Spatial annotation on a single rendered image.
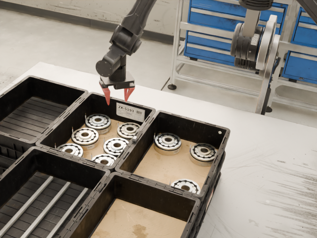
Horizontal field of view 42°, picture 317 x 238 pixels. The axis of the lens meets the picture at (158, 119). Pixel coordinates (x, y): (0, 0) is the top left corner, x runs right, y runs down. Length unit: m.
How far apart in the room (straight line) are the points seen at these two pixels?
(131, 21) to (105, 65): 0.15
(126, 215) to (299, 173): 0.81
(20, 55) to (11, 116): 2.41
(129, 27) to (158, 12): 3.12
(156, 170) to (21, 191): 0.46
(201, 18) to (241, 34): 1.60
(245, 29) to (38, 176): 0.97
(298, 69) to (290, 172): 1.64
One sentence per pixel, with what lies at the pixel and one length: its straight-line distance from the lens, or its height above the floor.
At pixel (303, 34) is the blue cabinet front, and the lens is 3.26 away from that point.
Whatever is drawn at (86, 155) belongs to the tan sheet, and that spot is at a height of 0.83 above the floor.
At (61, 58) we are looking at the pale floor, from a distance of 4.09.
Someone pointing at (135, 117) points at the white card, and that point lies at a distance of 1.69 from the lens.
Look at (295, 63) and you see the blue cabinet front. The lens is 3.35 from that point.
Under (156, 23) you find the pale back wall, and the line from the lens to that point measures 4.43.
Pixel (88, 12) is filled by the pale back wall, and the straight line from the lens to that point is 4.73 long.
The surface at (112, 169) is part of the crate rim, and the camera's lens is 1.36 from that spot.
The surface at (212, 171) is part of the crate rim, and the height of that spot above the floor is 0.93.
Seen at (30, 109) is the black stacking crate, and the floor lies 0.83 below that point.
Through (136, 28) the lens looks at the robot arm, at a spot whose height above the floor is 1.35.
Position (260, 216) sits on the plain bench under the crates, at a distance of 1.61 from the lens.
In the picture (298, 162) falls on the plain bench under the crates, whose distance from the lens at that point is 1.90.
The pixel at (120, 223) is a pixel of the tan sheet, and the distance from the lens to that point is 1.33.
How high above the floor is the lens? 1.83
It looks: 35 degrees down
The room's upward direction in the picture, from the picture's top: 5 degrees clockwise
